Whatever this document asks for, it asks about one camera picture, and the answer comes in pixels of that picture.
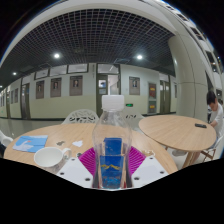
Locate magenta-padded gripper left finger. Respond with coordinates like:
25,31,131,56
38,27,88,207
56,147,100,189

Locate framed wall pictures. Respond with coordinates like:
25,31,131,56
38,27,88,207
9,75,158,102

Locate small white packet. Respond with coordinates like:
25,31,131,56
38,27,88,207
141,149,156,158

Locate round wooden side table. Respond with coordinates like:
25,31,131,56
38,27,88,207
138,114,218,168

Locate clear blue-labelled water bottle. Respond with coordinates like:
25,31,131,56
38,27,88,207
91,94,134,191

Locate person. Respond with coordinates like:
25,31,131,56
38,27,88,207
205,90,224,148

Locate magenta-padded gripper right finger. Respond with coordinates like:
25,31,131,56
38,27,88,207
127,146,170,189

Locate wooden folding chair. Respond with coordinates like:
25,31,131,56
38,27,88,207
199,133,224,163

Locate white ceramic mug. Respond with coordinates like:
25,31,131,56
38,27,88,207
33,146,72,175

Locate round ceiling lights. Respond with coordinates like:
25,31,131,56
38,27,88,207
11,52,144,77

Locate white lattice-back plastic chair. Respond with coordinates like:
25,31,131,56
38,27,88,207
124,111,145,130
61,108,100,125

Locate blue and white booklet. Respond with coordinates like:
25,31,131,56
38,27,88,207
12,134,49,154

